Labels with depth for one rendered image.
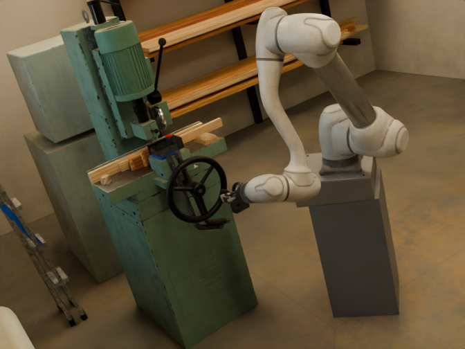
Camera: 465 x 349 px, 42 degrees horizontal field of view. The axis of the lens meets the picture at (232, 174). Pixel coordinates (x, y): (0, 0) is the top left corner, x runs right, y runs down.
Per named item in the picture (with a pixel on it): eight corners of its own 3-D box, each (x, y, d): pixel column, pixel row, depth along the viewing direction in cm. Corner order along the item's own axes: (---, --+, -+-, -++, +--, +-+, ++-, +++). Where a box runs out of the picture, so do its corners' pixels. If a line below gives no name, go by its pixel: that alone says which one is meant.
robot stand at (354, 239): (398, 276, 300) (380, 167, 277) (398, 314, 274) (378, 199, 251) (338, 280, 310) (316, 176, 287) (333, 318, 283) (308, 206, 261)
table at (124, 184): (120, 211, 245) (115, 198, 243) (93, 194, 270) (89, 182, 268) (239, 152, 271) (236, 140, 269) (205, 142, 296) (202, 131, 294)
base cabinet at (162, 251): (185, 351, 288) (140, 223, 261) (135, 305, 336) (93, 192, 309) (259, 304, 308) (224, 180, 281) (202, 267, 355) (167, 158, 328)
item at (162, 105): (158, 130, 293) (150, 107, 288) (151, 128, 298) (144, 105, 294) (174, 123, 297) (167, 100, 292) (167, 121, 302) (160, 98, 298)
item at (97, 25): (100, 41, 263) (87, 2, 257) (93, 41, 270) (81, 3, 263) (116, 35, 267) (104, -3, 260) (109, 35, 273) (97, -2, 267)
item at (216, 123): (122, 172, 269) (119, 163, 268) (120, 171, 271) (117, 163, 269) (223, 125, 293) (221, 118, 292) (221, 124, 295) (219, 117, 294)
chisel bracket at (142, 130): (148, 143, 269) (142, 126, 266) (135, 138, 280) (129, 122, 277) (162, 137, 272) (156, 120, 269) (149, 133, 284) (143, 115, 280)
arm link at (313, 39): (372, 130, 260) (419, 135, 245) (358, 161, 255) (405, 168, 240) (286, 3, 209) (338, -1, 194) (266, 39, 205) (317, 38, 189)
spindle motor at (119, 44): (126, 104, 256) (102, 32, 244) (110, 100, 270) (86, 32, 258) (161, 90, 263) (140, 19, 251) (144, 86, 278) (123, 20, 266)
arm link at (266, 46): (246, 58, 217) (275, 58, 207) (248, 6, 214) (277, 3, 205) (270, 59, 226) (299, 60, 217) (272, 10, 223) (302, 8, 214)
